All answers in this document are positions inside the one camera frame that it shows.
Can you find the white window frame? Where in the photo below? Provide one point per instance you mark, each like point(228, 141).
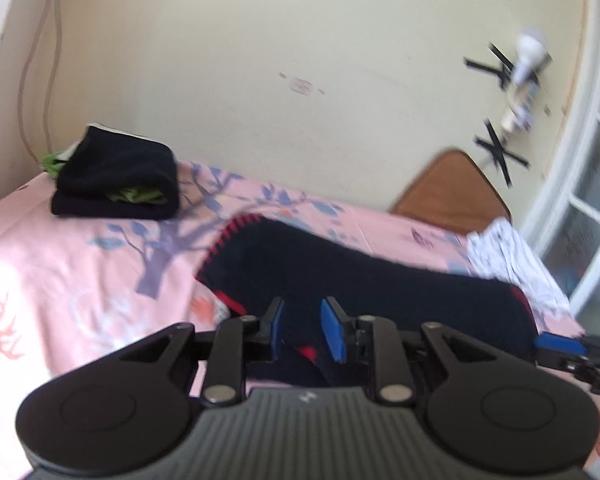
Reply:
point(575, 200)

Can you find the brown wooden headboard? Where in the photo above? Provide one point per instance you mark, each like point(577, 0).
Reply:
point(450, 195)

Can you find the navy reindeer pattern sweater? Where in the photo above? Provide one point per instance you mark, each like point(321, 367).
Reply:
point(330, 270)

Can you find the white taped packet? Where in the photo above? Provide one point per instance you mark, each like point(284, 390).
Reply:
point(520, 107)

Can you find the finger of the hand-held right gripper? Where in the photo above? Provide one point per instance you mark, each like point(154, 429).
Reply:
point(557, 343)

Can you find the white light bulb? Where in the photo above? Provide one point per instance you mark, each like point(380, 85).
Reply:
point(527, 55)

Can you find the black folded garment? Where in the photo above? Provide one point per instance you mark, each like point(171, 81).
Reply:
point(120, 170)

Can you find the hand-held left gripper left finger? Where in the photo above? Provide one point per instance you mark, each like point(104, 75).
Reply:
point(278, 330)

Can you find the black tape cross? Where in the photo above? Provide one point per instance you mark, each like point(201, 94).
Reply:
point(492, 67)

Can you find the pink printed bedsheet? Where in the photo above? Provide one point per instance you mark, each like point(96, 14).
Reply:
point(80, 270)

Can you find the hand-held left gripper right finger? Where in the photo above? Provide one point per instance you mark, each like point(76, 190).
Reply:
point(332, 330)

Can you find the white garment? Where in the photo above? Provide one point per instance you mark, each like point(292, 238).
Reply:
point(515, 260)

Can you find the wall socket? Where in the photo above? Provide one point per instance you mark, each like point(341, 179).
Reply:
point(301, 85)

